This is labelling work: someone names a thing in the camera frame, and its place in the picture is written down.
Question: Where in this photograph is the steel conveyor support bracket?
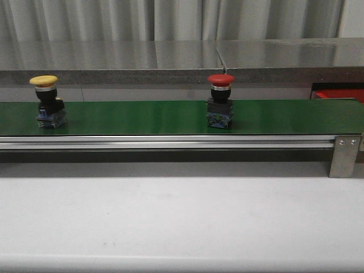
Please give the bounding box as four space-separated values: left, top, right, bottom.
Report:
329 135 361 178

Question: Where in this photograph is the red mushroom push button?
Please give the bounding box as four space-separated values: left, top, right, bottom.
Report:
206 74 235 129

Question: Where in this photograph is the green conveyor belt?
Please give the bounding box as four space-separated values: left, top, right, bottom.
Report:
1 99 363 136

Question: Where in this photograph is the aluminium conveyor side rail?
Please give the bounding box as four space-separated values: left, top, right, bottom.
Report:
1 135 336 151

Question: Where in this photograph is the yellow mushroom push button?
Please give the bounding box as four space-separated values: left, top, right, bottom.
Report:
29 75 67 129

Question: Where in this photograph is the left grey stone shelf slab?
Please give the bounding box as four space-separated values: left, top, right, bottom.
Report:
1 41 224 85

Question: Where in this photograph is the right grey stone shelf slab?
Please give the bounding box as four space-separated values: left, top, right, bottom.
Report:
216 38 363 84

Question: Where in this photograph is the grey pleated curtain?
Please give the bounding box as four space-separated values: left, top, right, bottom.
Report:
1 1 344 42

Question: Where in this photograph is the red plastic bin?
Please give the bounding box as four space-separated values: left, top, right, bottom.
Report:
310 89 364 104

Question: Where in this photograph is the grey stone shelf slab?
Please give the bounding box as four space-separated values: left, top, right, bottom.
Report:
216 38 363 84
1 41 224 85

